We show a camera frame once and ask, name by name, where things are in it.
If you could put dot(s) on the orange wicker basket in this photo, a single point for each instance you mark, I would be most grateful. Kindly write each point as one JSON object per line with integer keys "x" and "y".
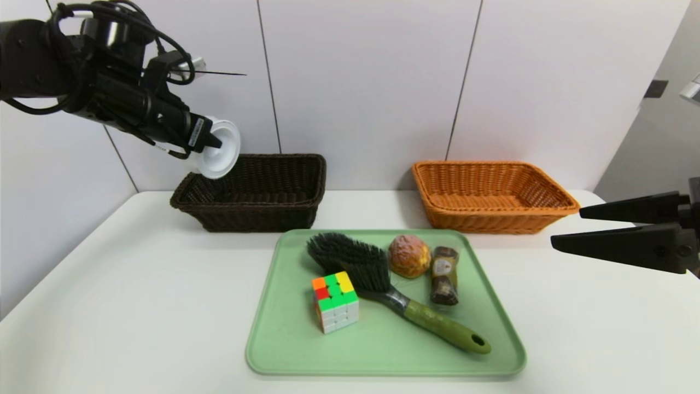
{"x": 492, "y": 221}

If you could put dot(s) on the colourful puzzle cube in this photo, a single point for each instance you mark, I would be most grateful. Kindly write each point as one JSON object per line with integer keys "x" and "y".
{"x": 334, "y": 298}

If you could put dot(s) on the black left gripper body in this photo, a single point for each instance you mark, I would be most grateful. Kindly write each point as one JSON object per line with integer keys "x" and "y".
{"x": 196, "y": 133}

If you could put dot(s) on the light green plastic tray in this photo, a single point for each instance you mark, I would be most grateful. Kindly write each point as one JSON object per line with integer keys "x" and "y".
{"x": 383, "y": 350}

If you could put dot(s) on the round golden bread bun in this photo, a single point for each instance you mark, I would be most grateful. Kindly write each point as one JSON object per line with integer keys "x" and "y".
{"x": 409, "y": 256}

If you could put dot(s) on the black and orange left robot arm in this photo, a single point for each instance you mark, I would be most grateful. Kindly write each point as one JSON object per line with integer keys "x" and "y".
{"x": 38, "y": 60}

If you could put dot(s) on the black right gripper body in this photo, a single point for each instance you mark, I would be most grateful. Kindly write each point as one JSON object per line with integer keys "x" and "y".
{"x": 696, "y": 219}

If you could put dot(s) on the wrapped chocolate roll snack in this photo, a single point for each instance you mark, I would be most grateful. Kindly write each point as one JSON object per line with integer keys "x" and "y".
{"x": 444, "y": 273}

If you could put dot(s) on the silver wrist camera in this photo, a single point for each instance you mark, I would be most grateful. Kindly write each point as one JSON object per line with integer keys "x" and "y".
{"x": 192, "y": 67}
{"x": 693, "y": 90}

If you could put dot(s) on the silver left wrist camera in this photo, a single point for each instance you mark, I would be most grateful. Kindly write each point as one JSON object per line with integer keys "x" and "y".
{"x": 192, "y": 67}

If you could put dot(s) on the dark brown wicker basket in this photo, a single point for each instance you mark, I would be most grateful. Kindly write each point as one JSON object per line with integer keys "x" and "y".
{"x": 257, "y": 219}

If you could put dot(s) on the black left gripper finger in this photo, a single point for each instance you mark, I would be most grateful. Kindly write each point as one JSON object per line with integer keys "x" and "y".
{"x": 213, "y": 143}

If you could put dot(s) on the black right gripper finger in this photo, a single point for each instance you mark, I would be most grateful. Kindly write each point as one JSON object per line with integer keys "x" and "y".
{"x": 629, "y": 246}
{"x": 640, "y": 210}

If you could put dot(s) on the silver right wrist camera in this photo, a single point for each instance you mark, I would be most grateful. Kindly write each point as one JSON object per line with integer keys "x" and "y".
{"x": 693, "y": 90}

